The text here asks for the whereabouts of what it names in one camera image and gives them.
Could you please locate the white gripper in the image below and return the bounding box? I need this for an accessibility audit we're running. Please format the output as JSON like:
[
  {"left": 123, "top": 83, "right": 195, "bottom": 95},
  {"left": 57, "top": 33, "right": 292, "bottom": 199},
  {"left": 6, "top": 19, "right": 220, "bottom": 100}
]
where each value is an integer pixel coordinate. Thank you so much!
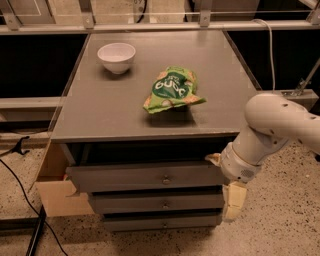
[{"left": 205, "top": 142, "right": 261, "bottom": 222}]

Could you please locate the grey top drawer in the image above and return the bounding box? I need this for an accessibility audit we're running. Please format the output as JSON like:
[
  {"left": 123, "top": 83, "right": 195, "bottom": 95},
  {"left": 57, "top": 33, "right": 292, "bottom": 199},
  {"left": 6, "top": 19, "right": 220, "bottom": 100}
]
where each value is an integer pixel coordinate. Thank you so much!
[{"left": 66, "top": 161, "right": 224, "bottom": 192}]

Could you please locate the grey drawer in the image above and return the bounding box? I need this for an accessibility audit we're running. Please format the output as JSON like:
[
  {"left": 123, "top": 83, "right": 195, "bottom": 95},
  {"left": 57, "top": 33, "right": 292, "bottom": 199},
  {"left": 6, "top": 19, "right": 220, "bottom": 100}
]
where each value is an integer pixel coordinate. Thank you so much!
[
  {"left": 104, "top": 212, "right": 222, "bottom": 232},
  {"left": 66, "top": 161, "right": 224, "bottom": 192},
  {"left": 89, "top": 191, "right": 224, "bottom": 214}
]

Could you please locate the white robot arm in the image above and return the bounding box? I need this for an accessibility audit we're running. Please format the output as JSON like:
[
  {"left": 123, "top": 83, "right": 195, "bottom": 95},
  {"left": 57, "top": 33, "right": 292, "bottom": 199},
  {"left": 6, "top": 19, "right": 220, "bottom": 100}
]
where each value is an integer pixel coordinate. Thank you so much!
[{"left": 206, "top": 93, "right": 320, "bottom": 222}]

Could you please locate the grey bottom drawer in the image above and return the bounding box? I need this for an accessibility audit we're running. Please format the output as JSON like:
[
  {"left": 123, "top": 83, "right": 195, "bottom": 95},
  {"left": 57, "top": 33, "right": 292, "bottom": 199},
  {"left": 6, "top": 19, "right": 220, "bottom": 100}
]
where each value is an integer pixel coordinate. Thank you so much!
[{"left": 104, "top": 212, "right": 222, "bottom": 232}]

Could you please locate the grey drawer cabinet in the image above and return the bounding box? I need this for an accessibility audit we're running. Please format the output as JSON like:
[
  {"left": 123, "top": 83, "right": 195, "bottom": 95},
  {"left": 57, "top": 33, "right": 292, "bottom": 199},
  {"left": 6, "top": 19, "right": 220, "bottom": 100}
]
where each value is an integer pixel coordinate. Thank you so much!
[{"left": 52, "top": 31, "right": 256, "bottom": 219}]

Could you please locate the grey middle drawer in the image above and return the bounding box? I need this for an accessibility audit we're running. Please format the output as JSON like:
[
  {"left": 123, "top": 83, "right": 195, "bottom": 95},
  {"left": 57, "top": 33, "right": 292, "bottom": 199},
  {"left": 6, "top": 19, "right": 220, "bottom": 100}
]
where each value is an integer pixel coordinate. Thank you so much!
[{"left": 89, "top": 191, "right": 224, "bottom": 214}]

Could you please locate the green snack bag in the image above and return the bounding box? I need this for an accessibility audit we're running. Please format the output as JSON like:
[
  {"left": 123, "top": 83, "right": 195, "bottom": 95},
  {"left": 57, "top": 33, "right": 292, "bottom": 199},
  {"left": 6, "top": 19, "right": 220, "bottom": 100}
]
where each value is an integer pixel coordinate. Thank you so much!
[{"left": 143, "top": 66, "right": 206, "bottom": 114}]

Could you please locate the white bowl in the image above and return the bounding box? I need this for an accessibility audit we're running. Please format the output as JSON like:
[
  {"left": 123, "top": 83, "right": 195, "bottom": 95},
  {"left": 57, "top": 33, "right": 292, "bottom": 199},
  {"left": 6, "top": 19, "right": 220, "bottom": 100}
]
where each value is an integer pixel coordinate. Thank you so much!
[{"left": 97, "top": 43, "right": 136, "bottom": 74}]

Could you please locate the cardboard box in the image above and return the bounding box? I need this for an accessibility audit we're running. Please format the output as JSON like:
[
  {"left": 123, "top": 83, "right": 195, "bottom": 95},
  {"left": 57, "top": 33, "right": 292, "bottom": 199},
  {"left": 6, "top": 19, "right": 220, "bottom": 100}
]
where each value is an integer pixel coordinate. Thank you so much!
[{"left": 34, "top": 142, "right": 94, "bottom": 217}]

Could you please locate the black clamp on floor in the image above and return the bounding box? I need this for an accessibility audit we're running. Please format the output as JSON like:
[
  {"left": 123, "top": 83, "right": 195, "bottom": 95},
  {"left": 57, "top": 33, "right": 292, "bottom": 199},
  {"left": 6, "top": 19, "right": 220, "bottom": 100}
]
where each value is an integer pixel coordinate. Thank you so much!
[{"left": 0, "top": 136, "right": 29, "bottom": 158}]

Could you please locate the white cable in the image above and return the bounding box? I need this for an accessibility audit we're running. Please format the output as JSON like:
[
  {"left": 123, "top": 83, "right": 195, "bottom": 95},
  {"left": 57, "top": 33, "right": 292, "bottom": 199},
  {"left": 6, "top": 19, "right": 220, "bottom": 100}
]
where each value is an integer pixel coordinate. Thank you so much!
[{"left": 252, "top": 18, "right": 277, "bottom": 94}]

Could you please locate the black floor cable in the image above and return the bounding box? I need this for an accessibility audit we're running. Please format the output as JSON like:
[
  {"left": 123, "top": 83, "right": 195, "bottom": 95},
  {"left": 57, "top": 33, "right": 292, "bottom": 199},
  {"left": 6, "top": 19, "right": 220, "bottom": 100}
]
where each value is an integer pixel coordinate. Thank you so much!
[{"left": 0, "top": 158, "right": 69, "bottom": 256}]

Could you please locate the metal railing frame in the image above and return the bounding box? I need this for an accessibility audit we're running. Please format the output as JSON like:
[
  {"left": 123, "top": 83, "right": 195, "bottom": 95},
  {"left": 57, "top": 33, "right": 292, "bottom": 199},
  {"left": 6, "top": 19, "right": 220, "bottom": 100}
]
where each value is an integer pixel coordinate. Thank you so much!
[{"left": 0, "top": 0, "right": 319, "bottom": 98}]

